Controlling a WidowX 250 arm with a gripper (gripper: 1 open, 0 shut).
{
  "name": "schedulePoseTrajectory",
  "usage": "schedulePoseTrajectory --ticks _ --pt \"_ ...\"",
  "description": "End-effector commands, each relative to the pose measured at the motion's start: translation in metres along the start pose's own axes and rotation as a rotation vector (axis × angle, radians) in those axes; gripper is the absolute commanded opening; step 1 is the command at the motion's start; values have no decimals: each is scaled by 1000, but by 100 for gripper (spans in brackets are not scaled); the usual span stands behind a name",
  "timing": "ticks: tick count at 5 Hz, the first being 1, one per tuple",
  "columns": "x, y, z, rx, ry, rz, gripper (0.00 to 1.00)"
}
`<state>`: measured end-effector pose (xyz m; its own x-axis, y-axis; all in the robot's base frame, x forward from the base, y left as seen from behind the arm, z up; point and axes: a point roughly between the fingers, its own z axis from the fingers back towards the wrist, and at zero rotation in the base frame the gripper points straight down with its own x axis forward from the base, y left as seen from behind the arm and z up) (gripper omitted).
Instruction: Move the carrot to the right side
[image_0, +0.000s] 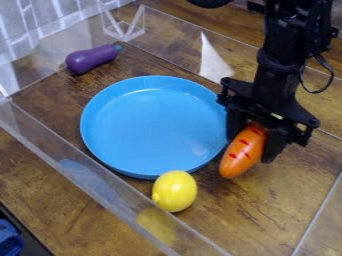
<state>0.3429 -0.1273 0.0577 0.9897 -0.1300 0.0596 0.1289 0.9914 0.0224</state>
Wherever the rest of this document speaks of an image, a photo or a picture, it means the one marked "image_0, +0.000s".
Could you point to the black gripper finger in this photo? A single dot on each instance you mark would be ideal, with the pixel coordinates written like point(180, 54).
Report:
point(278, 139)
point(235, 122)

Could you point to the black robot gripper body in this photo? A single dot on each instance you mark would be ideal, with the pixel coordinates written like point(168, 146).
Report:
point(267, 99)

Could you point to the orange toy carrot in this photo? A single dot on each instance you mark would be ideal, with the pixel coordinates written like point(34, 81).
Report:
point(244, 150)

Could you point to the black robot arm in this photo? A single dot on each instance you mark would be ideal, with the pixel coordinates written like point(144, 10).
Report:
point(298, 34)

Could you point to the blue round plate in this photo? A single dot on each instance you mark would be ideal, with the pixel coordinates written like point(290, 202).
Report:
point(151, 124)

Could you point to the yellow toy lemon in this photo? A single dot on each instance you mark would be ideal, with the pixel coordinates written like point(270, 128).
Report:
point(173, 191)

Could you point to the purple toy eggplant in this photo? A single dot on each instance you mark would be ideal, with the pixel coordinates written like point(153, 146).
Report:
point(84, 60)

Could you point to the blue object at corner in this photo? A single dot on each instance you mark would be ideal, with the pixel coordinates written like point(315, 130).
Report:
point(10, 241)

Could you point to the clear acrylic enclosure wall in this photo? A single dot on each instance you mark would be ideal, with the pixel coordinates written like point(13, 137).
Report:
point(85, 211)

